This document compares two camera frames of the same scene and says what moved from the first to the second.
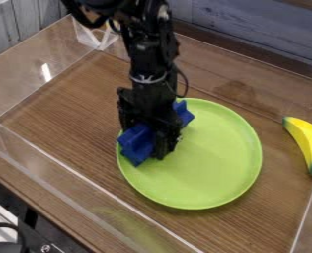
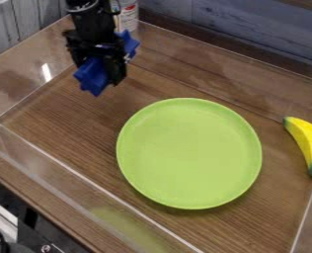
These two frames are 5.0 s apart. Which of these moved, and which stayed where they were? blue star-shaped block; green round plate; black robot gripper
Moved: black robot gripper; blue star-shaped block
Stayed: green round plate
